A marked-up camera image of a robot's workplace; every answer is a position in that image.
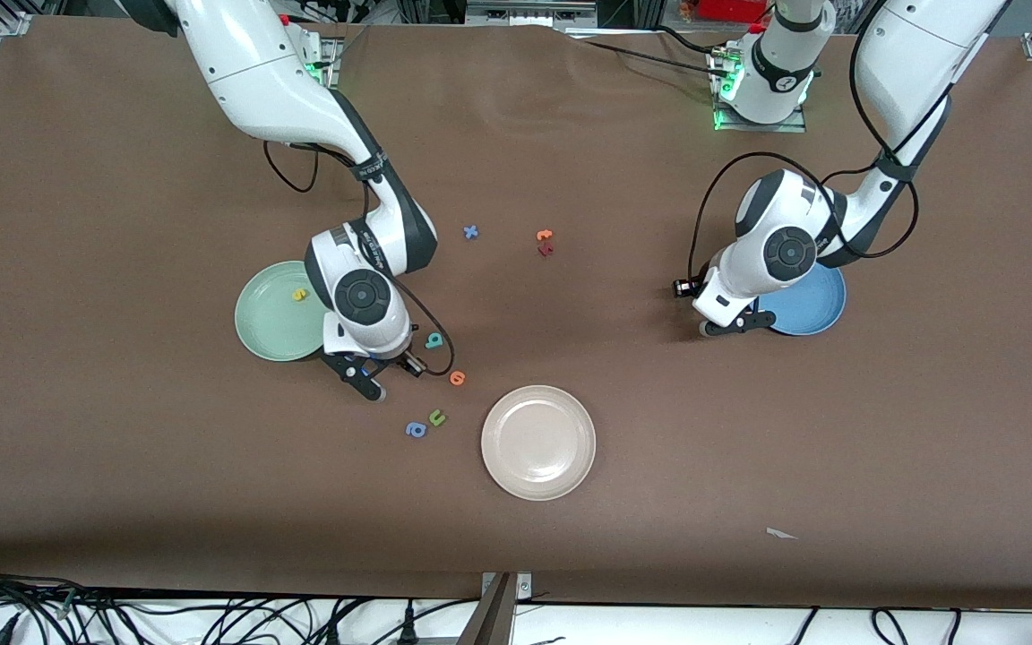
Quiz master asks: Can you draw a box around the beige plate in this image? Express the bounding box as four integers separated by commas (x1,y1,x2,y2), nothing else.
481,384,598,502

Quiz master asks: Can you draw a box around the red box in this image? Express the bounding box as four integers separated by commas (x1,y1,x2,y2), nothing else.
698,0,770,24

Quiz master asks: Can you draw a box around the brown table cover sheet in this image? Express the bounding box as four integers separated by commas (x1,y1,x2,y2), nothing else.
0,16,1032,612

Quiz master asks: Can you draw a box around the blue plate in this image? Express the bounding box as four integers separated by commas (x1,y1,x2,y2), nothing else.
762,262,847,338

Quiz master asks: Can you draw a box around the aluminium profile bar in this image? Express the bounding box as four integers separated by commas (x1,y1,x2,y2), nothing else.
456,573,517,645

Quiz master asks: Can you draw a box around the grey metal box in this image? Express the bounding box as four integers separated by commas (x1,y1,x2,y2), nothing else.
465,0,599,28

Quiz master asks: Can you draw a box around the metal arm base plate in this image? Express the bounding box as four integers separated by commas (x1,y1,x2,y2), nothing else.
713,45,809,134
301,36,340,90

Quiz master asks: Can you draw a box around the metal corner bracket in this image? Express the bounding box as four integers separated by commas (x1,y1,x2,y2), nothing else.
481,572,534,601

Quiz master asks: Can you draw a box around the green plate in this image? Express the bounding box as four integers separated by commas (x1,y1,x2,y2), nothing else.
234,260,338,363

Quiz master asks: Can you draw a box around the thin black cable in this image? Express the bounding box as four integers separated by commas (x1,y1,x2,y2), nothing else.
650,25,732,56
570,38,736,80

